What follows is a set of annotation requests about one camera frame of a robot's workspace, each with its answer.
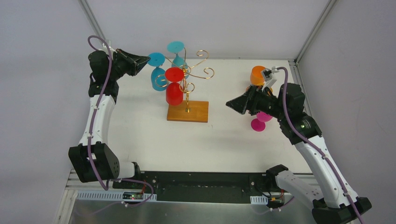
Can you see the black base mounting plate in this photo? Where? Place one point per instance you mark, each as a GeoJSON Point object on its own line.
{"type": "Point", "coordinates": [203, 187]}

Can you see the left controller board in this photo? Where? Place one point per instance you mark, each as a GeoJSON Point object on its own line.
{"type": "Point", "coordinates": [132, 196]}

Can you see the red wine glass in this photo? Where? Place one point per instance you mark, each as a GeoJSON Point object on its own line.
{"type": "Point", "coordinates": [174, 96]}

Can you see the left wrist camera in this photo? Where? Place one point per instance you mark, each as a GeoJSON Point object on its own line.
{"type": "Point", "coordinates": [106, 44]}

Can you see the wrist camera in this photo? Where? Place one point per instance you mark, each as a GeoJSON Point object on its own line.
{"type": "Point", "coordinates": [106, 44]}
{"type": "Point", "coordinates": [268, 76]}

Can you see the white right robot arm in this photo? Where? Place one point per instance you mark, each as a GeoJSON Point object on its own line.
{"type": "Point", "coordinates": [333, 201]}

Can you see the right controller board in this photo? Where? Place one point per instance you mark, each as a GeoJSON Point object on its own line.
{"type": "Point", "coordinates": [275, 202]}

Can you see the magenta wine glass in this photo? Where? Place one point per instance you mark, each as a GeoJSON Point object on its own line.
{"type": "Point", "coordinates": [259, 123]}

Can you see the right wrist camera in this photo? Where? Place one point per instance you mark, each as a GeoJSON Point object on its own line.
{"type": "Point", "coordinates": [268, 76]}

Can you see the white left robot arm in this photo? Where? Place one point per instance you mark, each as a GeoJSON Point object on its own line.
{"type": "Point", "coordinates": [92, 158]}

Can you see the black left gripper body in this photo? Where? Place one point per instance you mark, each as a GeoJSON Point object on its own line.
{"type": "Point", "coordinates": [124, 61]}

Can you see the teal wine glass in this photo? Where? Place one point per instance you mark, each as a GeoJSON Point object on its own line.
{"type": "Point", "coordinates": [175, 47]}

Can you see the wooden rack base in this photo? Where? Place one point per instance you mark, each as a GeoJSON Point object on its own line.
{"type": "Point", "coordinates": [197, 111]}

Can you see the orange wine glass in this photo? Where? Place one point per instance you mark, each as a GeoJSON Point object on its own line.
{"type": "Point", "coordinates": [256, 77]}

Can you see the controller board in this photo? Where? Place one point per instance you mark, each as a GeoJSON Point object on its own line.
{"type": "Point", "coordinates": [275, 202]}
{"type": "Point", "coordinates": [132, 196]}

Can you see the blue wine glass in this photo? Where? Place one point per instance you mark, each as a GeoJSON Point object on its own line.
{"type": "Point", "coordinates": [158, 80]}

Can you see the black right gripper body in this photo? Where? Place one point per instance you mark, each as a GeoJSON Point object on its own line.
{"type": "Point", "coordinates": [251, 101]}

